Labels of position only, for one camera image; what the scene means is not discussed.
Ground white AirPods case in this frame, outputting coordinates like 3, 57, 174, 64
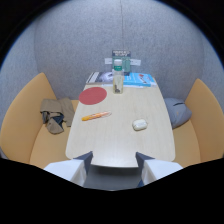
131, 118, 149, 132

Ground light wooden table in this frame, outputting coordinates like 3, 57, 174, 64
64, 81, 177, 169

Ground orange pen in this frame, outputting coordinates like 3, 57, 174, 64
81, 111, 113, 122

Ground orange booth sofa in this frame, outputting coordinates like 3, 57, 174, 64
0, 72, 224, 170

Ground red round coaster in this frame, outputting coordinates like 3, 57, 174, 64
78, 86, 108, 106

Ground blue book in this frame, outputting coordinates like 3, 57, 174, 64
123, 72, 157, 88

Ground clear plastic bottle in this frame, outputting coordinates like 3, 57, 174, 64
112, 58, 125, 95

